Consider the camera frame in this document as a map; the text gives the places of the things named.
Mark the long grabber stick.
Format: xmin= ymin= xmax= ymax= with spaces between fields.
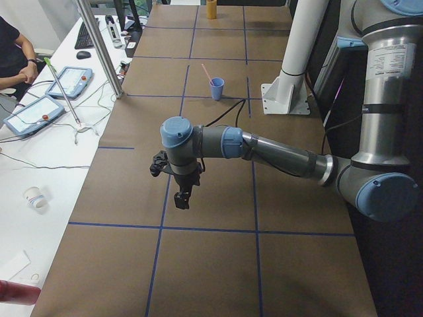
xmin=44 ymin=57 xmax=82 ymax=127

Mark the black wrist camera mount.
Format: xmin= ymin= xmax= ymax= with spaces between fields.
xmin=149 ymin=151 xmax=173 ymax=177

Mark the white paper cup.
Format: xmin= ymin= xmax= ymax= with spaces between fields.
xmin=23 ymin=186 xmax=48 ymax=209

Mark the seated person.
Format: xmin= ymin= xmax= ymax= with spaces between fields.
xmin=1 ymin=17 xmax=40 ymax=101

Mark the white paper slip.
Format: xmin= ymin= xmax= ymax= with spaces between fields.
xmin=1 ymin=250 xmax=31 ymax=281

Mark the teach pendant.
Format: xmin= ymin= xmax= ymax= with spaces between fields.
xmin=58 ymin=66 xmax=93 ymax=100
xmin=3 ymin=96 xmax=65 ymax=136

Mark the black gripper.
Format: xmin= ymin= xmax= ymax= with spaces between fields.
xmin=174 ymin=166 xmax=200 ymax=209

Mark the upper teach pendant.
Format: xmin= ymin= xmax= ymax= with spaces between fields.
xmin=58 ymin=66 xmax=93 ymax=100

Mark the lower teach pendant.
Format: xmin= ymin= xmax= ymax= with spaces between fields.
xmin=3 ymin=96 xmax=65 ymax=136

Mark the brown wooden cup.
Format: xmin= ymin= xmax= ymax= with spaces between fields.
xmin=206 ymin=0 xmax=217 ymax=20

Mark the blue plastic cup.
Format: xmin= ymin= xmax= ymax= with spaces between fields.
xmin=210 ymin=77 xmax=225 ymax=100

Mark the white camera stand pole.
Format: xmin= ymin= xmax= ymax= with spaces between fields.
xmin=261 ymin=0 xmax=328 ymax=115

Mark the black braided camera cable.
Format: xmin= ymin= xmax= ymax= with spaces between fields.
xmin=198 ymin=98 xmax=247 ymax=172

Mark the aluminium frame post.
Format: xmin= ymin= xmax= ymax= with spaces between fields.
xmin=76 ymin=0 xmax=124 ymax=99

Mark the red bottle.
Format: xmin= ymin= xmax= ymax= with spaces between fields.
xmin=1 ymin=280 xmax=41 ymax=305

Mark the black computer mouse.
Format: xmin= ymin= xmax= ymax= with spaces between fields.
xmin=76 ymin=50 xmax=91 ymax=59

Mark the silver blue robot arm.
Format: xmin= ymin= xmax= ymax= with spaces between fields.
xmin=150 ymin=1 xmax=422 ymax=222

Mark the black keyboard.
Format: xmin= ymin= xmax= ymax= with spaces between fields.
xmin=74 ymin=22 xmax=94 ymax=50

